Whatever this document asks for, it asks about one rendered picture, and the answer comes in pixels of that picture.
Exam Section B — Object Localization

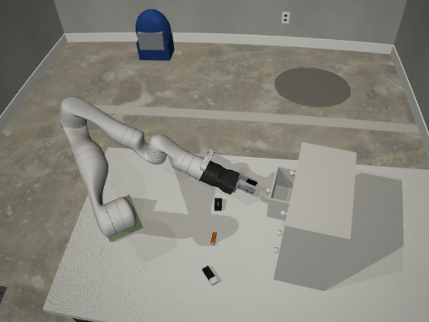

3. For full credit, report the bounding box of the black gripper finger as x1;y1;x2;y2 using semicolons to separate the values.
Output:
237;172;258;186
233;182;255;195

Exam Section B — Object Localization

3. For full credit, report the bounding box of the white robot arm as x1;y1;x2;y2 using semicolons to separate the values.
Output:
60;96;194;237

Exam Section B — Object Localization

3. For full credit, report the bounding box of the black and white eraser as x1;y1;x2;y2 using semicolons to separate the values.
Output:
202;266;219;286

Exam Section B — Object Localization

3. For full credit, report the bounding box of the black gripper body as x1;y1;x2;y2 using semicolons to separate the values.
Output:
186;149;240;194

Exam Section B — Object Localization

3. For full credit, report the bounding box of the orange aa battery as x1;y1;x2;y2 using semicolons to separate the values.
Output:
210;232;217;246

